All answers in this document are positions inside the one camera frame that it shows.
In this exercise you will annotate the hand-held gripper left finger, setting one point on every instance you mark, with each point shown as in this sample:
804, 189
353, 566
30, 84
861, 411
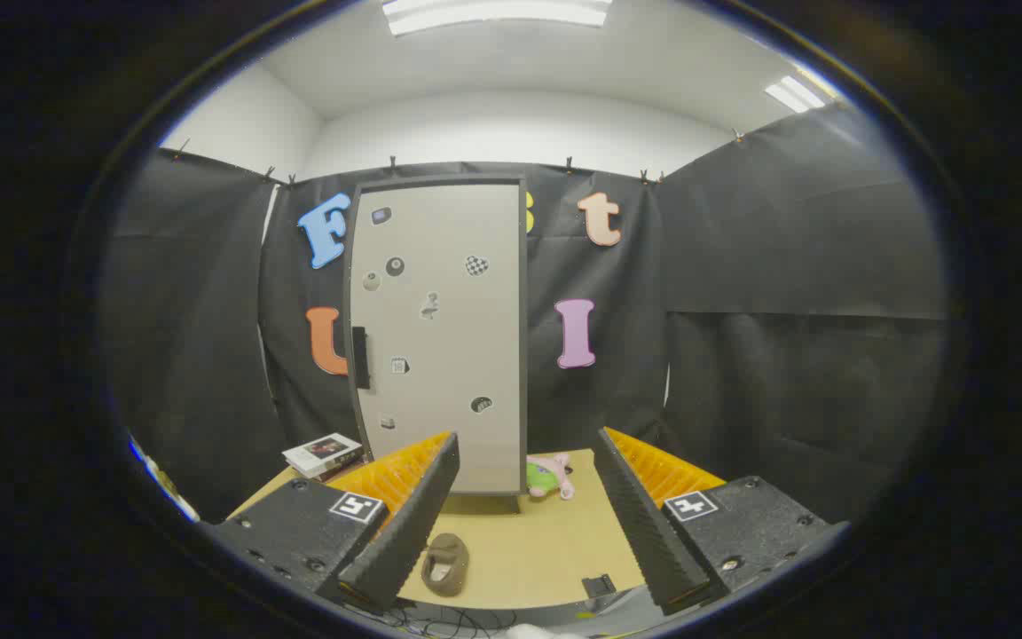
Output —
404, 532

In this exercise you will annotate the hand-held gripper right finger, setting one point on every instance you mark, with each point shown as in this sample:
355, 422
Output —
644, 532

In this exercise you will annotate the brown fuzzy shoe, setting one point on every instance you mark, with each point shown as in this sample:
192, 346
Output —
445, 564

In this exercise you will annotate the grey shoe cabinet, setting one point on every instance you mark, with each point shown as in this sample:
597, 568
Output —
524, 355

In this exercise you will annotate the brown book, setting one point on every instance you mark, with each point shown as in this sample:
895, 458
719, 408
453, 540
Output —
347, 470

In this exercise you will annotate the pink and green plush toy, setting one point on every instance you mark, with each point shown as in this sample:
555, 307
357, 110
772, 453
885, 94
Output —
546, 477

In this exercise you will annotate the pile of printed packets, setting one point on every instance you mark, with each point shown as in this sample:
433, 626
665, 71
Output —
161, 484

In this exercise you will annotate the black backdrop cloth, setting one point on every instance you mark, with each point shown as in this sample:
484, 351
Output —
786, 266

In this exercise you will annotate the small ceiling light panel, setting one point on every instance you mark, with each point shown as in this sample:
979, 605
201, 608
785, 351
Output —
795, 93

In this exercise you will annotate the long ceiling light panel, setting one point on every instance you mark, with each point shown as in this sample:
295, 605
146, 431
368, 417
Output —
493, 12

